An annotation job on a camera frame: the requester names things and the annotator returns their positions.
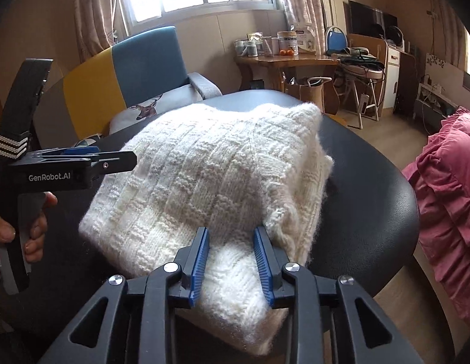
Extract cream knitted sweater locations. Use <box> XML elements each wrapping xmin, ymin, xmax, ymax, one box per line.
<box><xmin>79</xmin><ymin>103</ymin><xmax>333</xmax><ymax>356</ymax></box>

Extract person left hand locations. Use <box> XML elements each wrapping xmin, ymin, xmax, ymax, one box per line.
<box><xmin>0</xmin><ymin>190</ymin><xmax>59</xmax><ymax>272</ymax></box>

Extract grey yellow blue sofa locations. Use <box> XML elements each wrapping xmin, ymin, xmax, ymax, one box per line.
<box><xmin>33</xmin><ymin>26</ymin><xmax>222</xmax><ymax>148</ymax></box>

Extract deer print pillow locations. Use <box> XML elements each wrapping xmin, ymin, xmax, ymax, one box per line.
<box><xmin>109</xmin><ymin>85</ymin><xmax>203</xmax><ymax>134</ymax></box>

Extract left checked curtain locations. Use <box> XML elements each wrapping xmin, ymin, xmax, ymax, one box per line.
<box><xmin>73</xmin><ymin>0</ymin><xmax>118</xmax><ymax>62</ymax></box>

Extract checked curtain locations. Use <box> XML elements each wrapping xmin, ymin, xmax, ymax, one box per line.
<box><xmin>278</xmin><ymin>0</ymin><xmax>334</xmax><ymax>55</ymax></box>
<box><xmin>73</xmin><ymin>0</ymin><xmax>118</xmax><ymax>62</ymax></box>

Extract brown paper bag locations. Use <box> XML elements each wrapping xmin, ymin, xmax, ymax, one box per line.
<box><xmin>282</xmin><ymin>76</ymin><xmax>332</xmax><ymax>113</ymax></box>

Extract pink ruffled bedding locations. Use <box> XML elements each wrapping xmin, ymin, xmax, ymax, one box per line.
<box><xmin>402</xmin><ymin>107</ymin><xmax>470</xmax><ymax>325</ymax></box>

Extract wooden side table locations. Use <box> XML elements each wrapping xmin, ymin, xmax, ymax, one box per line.
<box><xmin>235</xmin><ymin>53</ymin><xmax>339</xmax><ymax>91</ymax></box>

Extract oranges on table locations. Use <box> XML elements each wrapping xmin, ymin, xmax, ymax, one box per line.
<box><xmin>279</xmin><ymin>49</ymin><xmax>296</xmax><ymax>57</ymax></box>

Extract white cabinet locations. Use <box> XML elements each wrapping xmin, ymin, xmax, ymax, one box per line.
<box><xmin>382</xmin><ymin>45</ymin><xmax>418</xmax><ymax>117</ymax></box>

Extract large white canister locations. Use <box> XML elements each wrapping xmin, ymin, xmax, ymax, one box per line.
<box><xmin>277</xmin><ymin>30</ymin><xmax>298</xmax><ymax>56</ymax></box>

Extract blue chair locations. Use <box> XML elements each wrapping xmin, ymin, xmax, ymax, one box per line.
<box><xmin>325</xmin><ymin>25</ymin><xmax>348</xmax><ymax>56</ymax></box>

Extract black television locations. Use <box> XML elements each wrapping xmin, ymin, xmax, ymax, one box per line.
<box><xmin>345</xmin><ymin>0</ymin><xmax>398</xmax><ymax>40</ymax></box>

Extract right checked curtain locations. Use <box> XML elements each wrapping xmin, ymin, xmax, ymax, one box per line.
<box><xmin>278</xmin><ymin>0</ymin><xmax>334</xmax><ymax>55</ymax></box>

